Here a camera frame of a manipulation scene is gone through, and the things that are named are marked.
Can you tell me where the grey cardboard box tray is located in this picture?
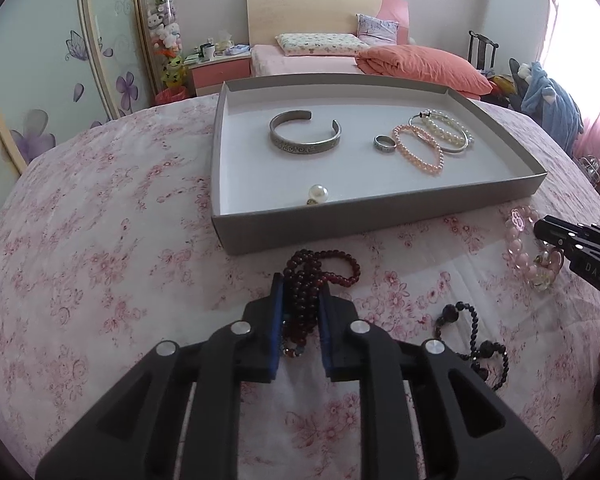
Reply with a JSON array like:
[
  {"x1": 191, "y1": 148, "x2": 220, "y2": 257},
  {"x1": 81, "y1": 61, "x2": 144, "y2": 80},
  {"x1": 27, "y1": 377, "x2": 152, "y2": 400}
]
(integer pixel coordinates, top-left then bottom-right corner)
[{"x1": 211, "y1": 74, "x2": 548, "y2": 257}]

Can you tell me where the pink white nightstand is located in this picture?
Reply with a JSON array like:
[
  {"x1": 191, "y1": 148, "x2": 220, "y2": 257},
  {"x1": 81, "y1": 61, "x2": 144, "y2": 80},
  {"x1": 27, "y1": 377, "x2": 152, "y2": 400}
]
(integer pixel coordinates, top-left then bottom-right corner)
[{"x1": 186, "y1": 52, "x2": 253, "y2": 97}]

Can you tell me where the blue fleece robe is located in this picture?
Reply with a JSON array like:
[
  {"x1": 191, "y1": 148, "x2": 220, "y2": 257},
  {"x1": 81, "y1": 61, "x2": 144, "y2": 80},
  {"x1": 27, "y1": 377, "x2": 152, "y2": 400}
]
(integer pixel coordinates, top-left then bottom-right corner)
[{"x1": 520, "y1": 61, "x2": 583, "y2": 148}]

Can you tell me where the orange duvet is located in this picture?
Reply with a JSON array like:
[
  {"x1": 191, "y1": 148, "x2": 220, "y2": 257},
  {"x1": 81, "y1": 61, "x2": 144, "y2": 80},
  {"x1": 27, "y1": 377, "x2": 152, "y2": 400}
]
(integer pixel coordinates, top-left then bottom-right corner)
[{"x1": 356, "y1": 44, "x2": 493, "y2": 97}]

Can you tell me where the wooden pink bed headboard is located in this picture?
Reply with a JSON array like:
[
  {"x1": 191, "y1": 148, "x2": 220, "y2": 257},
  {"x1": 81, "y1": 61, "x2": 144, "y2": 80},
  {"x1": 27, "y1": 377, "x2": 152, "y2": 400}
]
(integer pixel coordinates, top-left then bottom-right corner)
[{"x1": 246, "y1": 0, "x2": 412, "y2": 47}]

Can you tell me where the pink bead flower bracelet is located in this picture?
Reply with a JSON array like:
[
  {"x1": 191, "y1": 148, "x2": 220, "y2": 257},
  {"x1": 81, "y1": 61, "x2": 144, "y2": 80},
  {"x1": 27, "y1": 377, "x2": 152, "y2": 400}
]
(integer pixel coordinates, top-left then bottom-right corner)
[{"x1": 504, "y1": 205, "x2": 563, "y2": 291}]

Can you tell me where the patterned cream pillow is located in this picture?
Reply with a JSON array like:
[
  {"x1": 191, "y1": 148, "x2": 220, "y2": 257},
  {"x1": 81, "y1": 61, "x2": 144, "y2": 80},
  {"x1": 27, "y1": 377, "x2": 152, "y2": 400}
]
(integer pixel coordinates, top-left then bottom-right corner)
[{"x1": 275, "y1": 32, "x2": 371, "y2": 58}]

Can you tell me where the clear plush toy tube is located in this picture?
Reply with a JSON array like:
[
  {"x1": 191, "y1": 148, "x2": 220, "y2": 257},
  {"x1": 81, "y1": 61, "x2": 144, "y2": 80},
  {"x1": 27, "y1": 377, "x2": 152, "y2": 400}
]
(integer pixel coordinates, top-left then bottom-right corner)
[{"x1": 144, "y1": 0, "x2": 187, "y2": 88}]

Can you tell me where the small purple pillow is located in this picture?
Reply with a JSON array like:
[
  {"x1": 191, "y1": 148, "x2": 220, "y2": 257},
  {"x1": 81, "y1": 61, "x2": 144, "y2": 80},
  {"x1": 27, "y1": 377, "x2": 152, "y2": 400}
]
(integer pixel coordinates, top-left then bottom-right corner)
[{"x1": 356, "y1": 14, "x2": 401, "y2": 46}]

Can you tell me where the red waste bin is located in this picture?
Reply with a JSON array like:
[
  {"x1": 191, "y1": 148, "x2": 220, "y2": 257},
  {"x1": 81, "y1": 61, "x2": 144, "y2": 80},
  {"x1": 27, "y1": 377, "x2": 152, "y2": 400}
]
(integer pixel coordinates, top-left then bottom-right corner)
[{"x1": 154, "y1": 85, "x2": 188, "y2": 107}]

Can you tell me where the black bead bracelet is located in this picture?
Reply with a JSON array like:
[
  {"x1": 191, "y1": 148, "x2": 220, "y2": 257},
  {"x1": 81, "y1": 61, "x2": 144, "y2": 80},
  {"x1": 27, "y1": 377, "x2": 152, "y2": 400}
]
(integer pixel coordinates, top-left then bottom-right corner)
[{"x1": 432, "y1": 301, "x2": 510, "y2": 391}]

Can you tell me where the flower print sliding wardrobe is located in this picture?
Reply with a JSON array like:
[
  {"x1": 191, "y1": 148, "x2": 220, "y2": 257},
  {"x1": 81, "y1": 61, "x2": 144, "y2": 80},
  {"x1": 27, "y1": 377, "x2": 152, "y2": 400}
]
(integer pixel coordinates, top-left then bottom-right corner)
[{"x1": 0, "y1": 0, "x2": 153, "y2": 241}]

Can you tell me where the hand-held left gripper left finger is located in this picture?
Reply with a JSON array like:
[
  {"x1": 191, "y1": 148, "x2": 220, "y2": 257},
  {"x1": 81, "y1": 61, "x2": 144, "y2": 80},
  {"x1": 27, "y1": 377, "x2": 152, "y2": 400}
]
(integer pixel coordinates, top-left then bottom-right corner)
[{"x1": 35, "y1": 274, "x2": 287, "y2": 480}]

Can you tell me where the thin silver bangle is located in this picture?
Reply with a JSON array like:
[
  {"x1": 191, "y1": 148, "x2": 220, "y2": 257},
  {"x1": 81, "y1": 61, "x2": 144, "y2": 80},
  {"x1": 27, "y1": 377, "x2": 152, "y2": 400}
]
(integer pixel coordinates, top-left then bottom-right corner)
[{"x1": 409, "y1": 110, "x2": 472, "y2": 154}]

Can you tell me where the yellow and red cloth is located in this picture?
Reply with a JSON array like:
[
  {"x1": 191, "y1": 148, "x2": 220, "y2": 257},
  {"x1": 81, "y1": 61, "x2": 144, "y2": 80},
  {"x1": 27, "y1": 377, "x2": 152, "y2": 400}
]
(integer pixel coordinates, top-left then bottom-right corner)
[{"x1": 485, "y1": 71, "x2": 521, "y2": 96}]

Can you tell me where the white pearl bracelet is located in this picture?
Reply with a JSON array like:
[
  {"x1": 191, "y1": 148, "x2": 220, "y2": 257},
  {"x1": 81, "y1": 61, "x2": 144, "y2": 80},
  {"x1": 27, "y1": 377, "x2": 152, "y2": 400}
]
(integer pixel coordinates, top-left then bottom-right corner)
[{"x1": 422, "y1": 110, "x2": 476, "y2": 146}]

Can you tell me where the dark wooden chair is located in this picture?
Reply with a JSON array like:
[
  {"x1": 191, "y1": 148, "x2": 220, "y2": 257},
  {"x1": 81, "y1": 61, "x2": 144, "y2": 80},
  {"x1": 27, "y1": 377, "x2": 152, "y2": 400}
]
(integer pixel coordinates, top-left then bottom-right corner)
[{"x1": 467, "y1": 30, "x2": 500, "y2": 72}]

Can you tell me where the dark red bead bracelet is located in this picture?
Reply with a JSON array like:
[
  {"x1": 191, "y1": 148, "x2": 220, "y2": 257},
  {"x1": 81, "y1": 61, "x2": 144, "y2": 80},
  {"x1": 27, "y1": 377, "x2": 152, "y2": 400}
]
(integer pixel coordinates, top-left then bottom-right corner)
[{"x1": 280, "y1": 249, "x2": 362, "y2": 358}]

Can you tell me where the pink pearl bracelet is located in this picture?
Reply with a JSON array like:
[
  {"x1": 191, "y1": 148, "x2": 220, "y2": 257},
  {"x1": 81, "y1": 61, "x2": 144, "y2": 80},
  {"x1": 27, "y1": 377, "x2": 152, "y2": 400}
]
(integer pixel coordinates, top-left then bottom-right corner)
[{"x1": 391, "y1": 124, "x2": 445, "y2": 177}]

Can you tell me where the silver cuff bracelet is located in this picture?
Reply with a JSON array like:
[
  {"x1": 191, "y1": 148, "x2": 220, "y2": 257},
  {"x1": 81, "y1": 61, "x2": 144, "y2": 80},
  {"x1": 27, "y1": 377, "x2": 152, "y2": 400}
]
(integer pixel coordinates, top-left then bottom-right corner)
[{"x1": 268, "y1": 109, "x2": 343, "y2": 156}]

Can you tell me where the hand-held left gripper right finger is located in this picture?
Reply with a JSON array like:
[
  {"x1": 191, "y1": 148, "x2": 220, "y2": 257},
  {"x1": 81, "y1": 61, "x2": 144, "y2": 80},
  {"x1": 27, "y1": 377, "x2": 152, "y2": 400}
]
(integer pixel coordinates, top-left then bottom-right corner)
[{"x1": 317, "y1": 291, "x2": 563, "y2": 480}]

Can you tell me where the pink sheeted mattress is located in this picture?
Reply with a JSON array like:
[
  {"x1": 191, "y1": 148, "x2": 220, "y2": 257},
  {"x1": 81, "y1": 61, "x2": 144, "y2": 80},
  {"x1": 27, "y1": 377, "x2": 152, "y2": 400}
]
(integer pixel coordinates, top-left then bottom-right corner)
[{"x1": 250, "y1": 44, "x2": 481, "y2": 101}]

